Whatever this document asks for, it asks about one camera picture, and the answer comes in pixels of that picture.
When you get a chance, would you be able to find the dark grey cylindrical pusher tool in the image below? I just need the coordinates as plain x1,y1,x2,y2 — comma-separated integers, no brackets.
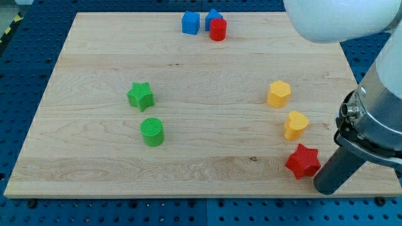
313,146,366,195

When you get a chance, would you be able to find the red star block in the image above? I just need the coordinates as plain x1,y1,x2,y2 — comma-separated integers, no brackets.
285,143,321,180

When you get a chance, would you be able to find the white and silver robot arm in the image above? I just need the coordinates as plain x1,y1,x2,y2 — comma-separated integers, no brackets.
283,0,401,195

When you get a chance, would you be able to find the green star block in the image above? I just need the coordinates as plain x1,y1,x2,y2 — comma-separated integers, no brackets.
127,82,155,112

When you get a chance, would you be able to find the yellow heart block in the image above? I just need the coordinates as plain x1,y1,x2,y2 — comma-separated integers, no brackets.
284,111,310,141

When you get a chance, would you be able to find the yellow hexagon block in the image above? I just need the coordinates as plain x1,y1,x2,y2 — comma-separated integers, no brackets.
267,80,291,109

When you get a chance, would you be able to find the green cylinder block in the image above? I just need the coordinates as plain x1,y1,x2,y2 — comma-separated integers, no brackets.
140,117,165,147

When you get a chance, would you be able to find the red cylinder block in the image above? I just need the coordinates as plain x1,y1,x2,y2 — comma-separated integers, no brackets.
210,18,227,41

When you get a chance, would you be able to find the blue pentagon block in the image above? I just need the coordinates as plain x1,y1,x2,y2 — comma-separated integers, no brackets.
205,8,223,31

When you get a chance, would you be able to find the light wooden board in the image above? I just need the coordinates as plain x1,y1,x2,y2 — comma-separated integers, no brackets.
3,11,402,200

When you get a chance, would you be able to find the blue cube block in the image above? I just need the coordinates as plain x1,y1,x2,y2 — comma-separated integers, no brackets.
182,11,200,35

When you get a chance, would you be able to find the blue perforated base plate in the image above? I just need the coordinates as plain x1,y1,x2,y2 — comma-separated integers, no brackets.
1,0,401,225

